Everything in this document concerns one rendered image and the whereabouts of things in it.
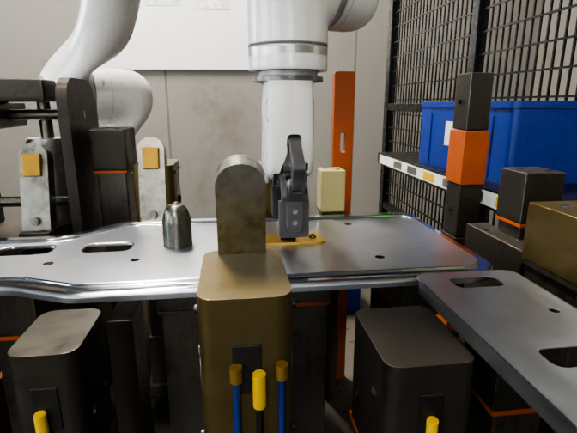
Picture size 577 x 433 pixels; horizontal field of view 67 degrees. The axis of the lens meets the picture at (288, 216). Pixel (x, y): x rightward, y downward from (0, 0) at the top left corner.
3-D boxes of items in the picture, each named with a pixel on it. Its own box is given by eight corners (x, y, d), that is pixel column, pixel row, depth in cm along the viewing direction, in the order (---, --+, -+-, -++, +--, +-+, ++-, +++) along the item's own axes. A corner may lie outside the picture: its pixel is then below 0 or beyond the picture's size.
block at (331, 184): (317, 397, 70) (321, 170, 61) (313, 383, 73) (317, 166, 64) (338, 395, 70) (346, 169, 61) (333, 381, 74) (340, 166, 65)
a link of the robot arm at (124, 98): (65, 174, 101) (55, 65, 95) (143, 168, 113) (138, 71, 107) (81, 182, 92) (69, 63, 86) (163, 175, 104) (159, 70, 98)
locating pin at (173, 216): (162, 262, 49) (158, 204, 47) (167, 253, 52) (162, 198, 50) (191, 261, 49) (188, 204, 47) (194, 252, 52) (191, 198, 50)
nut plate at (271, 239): (252, 246, 49) (252, 236, 49) (251, 236, 53) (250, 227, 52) (325, 243, 50) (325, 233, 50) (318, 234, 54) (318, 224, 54)
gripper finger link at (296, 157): (283, 124, 47) (283, 173, 49) (294, 137, 40) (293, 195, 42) (294, 124, 47) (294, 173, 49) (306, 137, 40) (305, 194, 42)
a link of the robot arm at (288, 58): (246, 51, 50) (247, 79, 51) (249, 41, 42) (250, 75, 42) (318, 52, 51) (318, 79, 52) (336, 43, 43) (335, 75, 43)
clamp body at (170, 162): (148, 395, 71) (127, 166, 62) (159, 358, 81) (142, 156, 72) (190, 392, 72) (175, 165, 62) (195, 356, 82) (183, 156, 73)
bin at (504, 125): (505, 186, 68) (516, 100, 65) (416, 161, 97) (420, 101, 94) (595, 183, 71) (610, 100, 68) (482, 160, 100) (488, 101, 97)
